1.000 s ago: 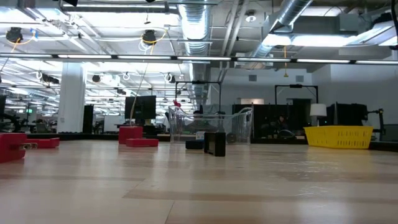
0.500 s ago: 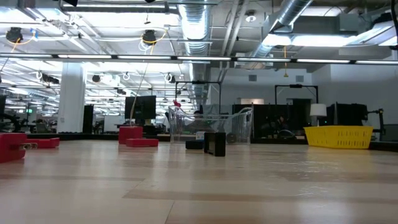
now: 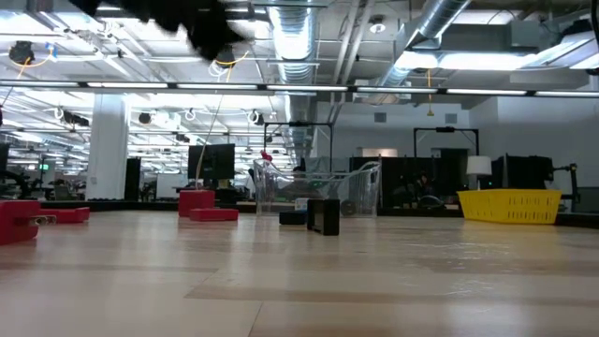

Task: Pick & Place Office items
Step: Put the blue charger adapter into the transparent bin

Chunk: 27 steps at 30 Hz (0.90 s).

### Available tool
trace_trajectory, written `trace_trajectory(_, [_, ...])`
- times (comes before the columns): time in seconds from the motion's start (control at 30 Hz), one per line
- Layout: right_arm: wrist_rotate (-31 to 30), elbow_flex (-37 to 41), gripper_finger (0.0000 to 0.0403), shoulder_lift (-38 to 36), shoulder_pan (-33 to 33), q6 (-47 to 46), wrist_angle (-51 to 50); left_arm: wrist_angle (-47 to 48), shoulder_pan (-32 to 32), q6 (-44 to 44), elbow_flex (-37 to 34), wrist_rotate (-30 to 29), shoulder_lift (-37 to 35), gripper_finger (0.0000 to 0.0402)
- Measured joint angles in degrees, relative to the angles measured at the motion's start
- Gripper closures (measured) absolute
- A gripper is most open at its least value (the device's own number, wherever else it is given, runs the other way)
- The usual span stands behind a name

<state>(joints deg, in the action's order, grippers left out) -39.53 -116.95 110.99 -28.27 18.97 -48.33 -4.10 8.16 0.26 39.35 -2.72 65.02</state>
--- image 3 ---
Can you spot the red wall charger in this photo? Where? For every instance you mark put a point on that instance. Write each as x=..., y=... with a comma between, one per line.
x=195, y=199
x=16, y=222

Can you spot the black cube charger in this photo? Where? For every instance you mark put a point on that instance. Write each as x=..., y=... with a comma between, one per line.
x=324, y=217

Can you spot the overhead light bar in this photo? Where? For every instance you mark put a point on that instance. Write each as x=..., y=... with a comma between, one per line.
x=299, y=87

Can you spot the black monitor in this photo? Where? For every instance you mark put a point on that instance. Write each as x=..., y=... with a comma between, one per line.
x=211, y=161

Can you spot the white pillar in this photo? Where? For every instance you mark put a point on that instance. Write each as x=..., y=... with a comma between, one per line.
x=107, y=150

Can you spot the clear plastic bin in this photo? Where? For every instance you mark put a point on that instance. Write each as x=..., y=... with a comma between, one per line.
x=360, y=192

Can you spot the white shade table lamp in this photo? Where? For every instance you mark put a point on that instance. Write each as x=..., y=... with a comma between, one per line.
x=478, y=166

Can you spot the yellow plastic basket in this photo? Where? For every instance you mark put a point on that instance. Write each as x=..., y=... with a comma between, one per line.
x=510, y=206

